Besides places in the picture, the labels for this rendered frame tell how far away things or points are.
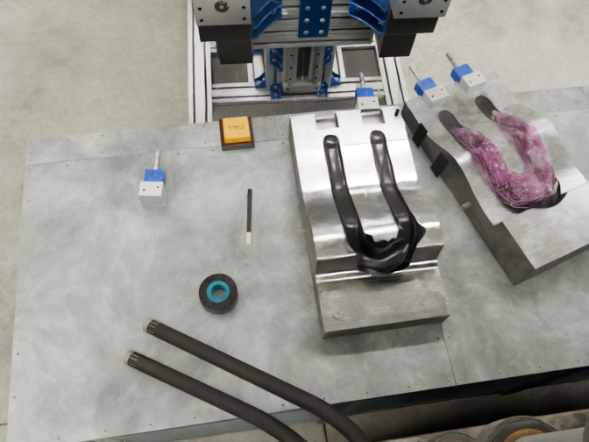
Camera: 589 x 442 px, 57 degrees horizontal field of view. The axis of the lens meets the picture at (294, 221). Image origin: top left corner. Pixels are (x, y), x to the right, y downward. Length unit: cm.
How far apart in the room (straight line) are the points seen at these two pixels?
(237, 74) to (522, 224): 137
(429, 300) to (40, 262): 83
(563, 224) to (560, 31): 186
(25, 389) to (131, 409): 21
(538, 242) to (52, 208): 106
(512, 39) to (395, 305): 196
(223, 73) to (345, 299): 134
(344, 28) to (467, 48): 119
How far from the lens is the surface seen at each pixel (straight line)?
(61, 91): 261
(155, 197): 125
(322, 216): 113
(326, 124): 131
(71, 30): 283
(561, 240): 126
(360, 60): 232
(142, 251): 125
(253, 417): 106
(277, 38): 166
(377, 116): 134
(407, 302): 115
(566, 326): 132
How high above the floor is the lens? 193
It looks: 65 degrees down
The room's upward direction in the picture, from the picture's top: 5 degrees clockwise
